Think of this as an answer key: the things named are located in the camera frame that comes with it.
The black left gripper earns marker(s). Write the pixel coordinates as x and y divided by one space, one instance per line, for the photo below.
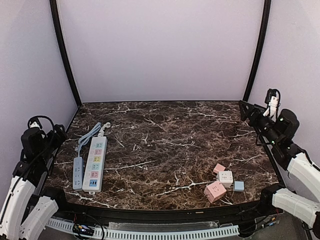
59 132

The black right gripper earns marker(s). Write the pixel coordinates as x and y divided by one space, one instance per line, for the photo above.
253 115

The white multicolour power strip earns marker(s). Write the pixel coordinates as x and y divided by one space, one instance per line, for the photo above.
94 169

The white cube socket adapter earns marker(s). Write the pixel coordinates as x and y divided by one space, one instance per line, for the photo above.
225 178

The large pink cube adapter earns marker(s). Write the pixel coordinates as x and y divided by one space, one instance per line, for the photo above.
214 191

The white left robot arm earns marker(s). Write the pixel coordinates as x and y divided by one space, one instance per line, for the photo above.
24 215

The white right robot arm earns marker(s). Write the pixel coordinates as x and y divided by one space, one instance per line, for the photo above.
291 158

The blue small power strip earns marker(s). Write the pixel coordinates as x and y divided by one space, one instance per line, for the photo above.
78 173

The small pink cube adapter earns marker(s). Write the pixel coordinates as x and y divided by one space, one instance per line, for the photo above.
218 168

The small blue cube adapter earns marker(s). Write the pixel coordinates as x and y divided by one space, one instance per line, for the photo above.
238 186

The small circuit board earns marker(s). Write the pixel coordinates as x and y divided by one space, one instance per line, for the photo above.
82 230

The black front table rail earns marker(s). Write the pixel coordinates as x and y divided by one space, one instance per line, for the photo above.
239 213

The white slotted cable duct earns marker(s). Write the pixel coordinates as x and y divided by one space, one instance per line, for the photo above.
207 230

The right black frame post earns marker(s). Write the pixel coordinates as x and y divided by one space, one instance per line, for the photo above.
258 50

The black frame post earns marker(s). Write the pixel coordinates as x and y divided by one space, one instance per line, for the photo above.
63 52
258 50

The left black frame post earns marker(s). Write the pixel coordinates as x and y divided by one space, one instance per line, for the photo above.
63 52

